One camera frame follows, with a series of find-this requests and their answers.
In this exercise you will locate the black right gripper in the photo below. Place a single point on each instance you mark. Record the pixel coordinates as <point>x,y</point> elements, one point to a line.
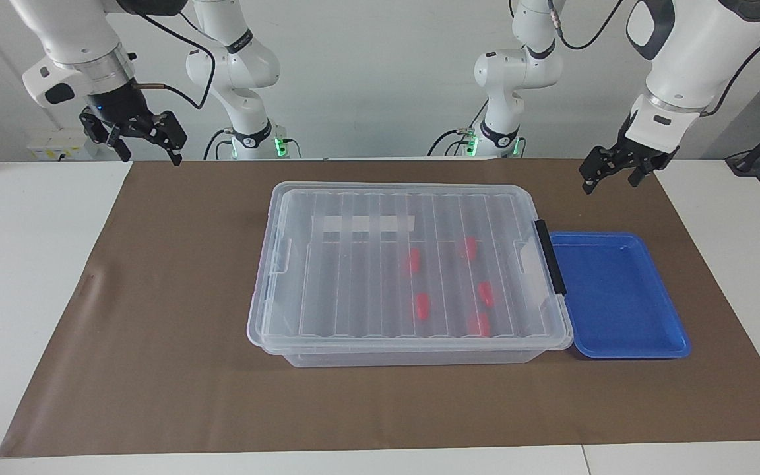
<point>119,109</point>

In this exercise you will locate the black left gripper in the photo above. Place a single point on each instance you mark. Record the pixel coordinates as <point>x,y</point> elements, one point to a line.
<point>640,158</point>

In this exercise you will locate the red block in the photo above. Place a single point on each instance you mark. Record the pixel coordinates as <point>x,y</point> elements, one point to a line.
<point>480,323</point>
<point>485,293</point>
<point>423,306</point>
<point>413,261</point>
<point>470,247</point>

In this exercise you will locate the clear plastic ribbed lid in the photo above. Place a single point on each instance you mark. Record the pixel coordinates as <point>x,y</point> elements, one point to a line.
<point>353,284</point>

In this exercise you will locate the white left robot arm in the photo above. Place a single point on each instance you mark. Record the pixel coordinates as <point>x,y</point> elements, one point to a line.
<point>696,53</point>

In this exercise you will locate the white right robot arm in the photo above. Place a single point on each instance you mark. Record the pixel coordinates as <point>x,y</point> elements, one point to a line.
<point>76,33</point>

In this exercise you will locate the blue plastic tray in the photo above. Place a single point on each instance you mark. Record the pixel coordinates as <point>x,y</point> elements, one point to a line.
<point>617,297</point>

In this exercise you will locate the clear plastic storage box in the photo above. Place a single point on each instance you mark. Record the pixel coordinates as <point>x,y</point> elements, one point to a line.
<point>406,357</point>

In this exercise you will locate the brown paper table mat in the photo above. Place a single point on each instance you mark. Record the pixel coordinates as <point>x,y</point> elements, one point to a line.
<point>156,396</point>

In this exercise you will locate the white wall socket box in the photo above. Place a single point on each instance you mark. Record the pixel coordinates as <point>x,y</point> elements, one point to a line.
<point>57,145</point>

